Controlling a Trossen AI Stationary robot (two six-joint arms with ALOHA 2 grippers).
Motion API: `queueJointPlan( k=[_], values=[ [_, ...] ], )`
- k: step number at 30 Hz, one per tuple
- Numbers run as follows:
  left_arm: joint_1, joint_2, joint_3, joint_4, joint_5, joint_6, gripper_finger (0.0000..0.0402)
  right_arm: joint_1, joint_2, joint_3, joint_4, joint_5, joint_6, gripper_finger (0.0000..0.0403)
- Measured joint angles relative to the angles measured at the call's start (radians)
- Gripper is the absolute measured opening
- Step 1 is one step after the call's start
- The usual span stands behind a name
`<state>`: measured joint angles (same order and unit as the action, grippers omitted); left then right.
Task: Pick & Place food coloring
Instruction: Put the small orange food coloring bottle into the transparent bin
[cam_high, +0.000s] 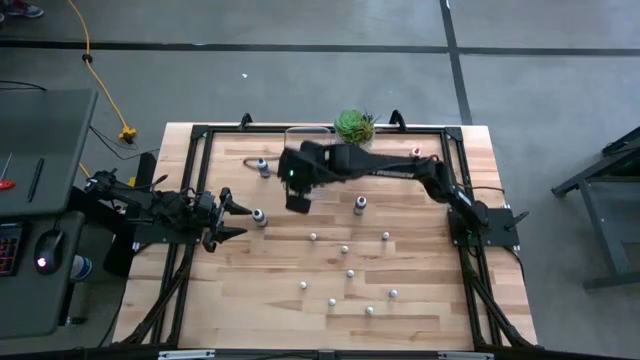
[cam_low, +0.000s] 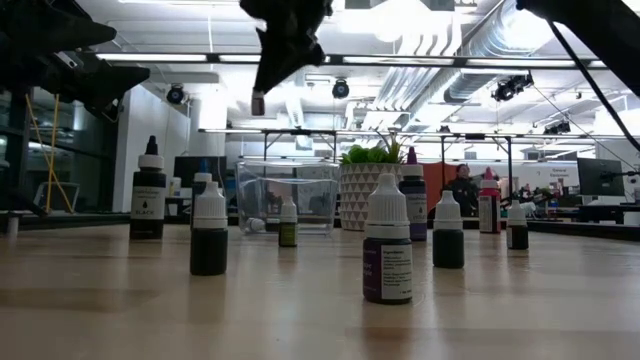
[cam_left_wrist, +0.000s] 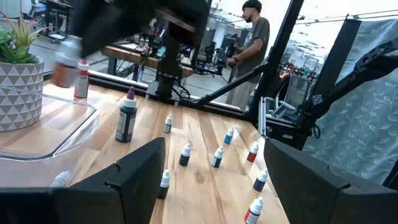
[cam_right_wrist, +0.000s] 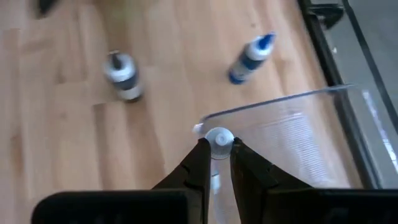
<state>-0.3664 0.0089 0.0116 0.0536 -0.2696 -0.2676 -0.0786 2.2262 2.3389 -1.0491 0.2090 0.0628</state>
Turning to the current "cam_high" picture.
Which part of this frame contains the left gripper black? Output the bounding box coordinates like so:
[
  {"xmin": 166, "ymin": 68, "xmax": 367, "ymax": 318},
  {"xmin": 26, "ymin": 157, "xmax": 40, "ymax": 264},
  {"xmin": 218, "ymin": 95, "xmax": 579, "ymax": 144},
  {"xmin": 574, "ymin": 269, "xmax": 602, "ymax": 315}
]
[{"xmin": 192, "ymin": 187, "xmax": 254, "ymax": 254}]

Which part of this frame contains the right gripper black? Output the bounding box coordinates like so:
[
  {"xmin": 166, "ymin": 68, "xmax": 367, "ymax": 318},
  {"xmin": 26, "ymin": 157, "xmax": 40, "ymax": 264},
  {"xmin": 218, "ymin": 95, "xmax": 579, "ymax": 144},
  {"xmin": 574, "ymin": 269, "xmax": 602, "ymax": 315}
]
[{"xmin": 277, "ymin": 141, "xmax": 334, "ymax": 215}]

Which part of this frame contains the clear plastic container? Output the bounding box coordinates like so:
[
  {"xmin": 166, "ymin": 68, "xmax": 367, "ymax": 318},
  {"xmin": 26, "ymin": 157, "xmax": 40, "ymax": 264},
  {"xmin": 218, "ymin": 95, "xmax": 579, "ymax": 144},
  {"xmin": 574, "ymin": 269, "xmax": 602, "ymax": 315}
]
[{"xmin": 283, "ymin": 125, "xmax": 336, "ymax": 187}]

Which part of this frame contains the succulent in patterned pot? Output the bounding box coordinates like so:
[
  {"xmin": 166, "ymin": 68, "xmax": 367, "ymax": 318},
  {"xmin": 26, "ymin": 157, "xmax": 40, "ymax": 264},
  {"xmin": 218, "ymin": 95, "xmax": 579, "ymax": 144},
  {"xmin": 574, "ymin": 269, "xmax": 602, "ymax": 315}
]
[{"xmin": 333, "ymin": 108, "xmax": 377, "ymax": 151}]

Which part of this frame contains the white and blue bottle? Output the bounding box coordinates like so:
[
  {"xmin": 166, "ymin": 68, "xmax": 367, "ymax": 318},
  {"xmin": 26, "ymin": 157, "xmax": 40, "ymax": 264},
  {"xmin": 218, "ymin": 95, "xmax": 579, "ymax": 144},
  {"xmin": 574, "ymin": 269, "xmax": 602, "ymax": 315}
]
[{"xmin": 69, "ymin": 254, "xmax": 94, "ymax": 281}]

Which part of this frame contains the black computer mouse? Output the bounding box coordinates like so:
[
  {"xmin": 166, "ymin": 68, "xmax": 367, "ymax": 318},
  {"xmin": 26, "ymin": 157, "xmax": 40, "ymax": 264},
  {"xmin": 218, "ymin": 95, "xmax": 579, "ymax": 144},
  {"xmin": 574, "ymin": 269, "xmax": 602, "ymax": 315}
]
[{"xmin": 33, "ymin": 229, "xmax": 65, "ymax": 275}]

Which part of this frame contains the black pen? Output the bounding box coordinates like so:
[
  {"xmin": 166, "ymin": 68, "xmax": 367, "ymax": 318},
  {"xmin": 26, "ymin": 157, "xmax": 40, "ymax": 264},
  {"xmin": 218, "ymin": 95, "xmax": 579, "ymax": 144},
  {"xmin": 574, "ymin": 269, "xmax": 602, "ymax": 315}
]
[{"xmin": 27, "ymin": 157, "xmax": 45, "ymax": 204}]

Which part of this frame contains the dark grey desk top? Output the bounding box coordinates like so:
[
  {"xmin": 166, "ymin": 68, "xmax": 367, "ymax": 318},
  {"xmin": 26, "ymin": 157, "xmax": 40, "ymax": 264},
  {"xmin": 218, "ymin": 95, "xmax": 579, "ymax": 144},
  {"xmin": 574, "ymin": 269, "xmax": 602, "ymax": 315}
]
[{"xmin": 0, "ymin": 88, "xmax": 99, "ymax": 217}]

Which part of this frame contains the dark grey keyboard shelf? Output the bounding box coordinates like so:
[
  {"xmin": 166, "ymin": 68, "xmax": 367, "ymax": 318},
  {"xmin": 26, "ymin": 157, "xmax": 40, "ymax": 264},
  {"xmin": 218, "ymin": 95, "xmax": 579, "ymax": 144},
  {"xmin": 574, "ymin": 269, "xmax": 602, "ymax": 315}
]
[{"xmin": 0, "ymin": 210, "xmax": 86, "ymax": 340}]

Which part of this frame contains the backlit black keyboard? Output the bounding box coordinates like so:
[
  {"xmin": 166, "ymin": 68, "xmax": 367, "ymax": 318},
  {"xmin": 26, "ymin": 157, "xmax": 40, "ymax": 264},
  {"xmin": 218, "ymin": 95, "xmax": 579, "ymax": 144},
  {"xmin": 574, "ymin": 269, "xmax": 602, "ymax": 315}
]
[{"xmin": 0, "ymin": 223, "xmax": 24, "ymax": 277}]

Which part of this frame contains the black metal side table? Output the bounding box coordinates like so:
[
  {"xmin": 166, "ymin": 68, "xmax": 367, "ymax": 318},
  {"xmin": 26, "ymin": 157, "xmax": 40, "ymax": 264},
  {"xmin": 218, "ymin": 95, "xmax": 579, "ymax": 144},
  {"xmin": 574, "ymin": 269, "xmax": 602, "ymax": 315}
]
[{"xmin": 551, "ymin": 125, "xmax": 640, "ymax": 292}]

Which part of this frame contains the person's shoe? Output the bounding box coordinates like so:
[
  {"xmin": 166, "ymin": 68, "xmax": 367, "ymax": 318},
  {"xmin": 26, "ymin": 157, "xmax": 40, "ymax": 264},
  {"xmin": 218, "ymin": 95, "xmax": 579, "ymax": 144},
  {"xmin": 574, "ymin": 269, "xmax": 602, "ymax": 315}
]
[{"xmin": 5, "ymin": 1, "xmax": 45, "ymax": 19}]

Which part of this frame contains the dark gripper cable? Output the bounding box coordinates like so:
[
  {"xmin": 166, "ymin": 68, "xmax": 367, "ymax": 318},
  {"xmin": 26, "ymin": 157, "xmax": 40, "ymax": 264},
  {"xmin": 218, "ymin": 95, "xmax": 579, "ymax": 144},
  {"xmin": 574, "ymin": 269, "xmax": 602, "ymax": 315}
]
[{"xmin": 243, "ymin": 156, "xmax": 281, "ymax": 170}]

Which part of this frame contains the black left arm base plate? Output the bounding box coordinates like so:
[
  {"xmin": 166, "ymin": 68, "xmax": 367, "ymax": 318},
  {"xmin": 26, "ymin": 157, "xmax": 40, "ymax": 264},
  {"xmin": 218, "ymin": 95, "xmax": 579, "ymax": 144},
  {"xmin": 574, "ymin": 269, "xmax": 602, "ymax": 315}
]
[{"xmin": 130, "ymin": 219, "xmax": 202, "ymax": 247}]

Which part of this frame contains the yellow extension cable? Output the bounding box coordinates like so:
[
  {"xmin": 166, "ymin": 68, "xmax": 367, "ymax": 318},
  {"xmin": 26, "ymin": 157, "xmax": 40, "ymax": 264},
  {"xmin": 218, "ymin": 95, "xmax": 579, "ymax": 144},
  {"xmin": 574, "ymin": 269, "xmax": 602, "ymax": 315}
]
[{"xmin": 66, "ymin": 0, "xmax": 139, "ymax": 186}]

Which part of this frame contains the silver metal bracket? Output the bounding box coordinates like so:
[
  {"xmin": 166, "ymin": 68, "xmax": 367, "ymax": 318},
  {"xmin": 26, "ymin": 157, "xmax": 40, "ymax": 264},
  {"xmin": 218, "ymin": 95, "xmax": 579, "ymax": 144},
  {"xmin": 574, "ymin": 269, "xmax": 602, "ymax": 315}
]
[
  {"xmin": 438, "ymin": 351, "xmax": 495, "ymax": 360},
  {"xmin": 158, "ymin": 349, "xmax": 216, "ymax": 360}
]

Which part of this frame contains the black power cable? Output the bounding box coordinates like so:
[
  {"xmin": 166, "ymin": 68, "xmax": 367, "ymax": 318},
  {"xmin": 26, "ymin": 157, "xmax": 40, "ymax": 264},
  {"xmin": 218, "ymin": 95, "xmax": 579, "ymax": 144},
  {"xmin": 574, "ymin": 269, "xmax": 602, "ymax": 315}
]
[{"xmin": 89, "ymin": 124, "xmax": 161, "ymax": 162}]

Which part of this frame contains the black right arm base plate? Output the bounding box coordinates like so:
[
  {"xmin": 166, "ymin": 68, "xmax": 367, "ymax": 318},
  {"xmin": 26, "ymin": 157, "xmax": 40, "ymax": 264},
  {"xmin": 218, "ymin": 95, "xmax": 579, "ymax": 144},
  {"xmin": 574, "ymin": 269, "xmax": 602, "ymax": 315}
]
[{"xmin": 447, "ymin": 207, "xmax": 530, "ymax": 250}]

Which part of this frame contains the red-handled screwdriver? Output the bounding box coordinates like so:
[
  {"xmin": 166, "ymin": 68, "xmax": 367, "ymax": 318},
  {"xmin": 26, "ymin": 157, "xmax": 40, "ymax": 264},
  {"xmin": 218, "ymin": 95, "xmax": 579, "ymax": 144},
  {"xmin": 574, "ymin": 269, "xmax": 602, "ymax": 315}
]
[{"xmin": 0, "ymin": 152, "xmax": 16, "ymax": 192}]

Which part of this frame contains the thin black floor cable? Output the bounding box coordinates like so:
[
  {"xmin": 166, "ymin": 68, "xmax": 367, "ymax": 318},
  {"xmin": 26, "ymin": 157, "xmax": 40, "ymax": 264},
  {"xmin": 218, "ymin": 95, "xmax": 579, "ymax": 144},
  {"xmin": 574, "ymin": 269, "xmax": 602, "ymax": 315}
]
[{"xmin": 0, "ymin": 79, "xmax": 49, "ymax": 93}]

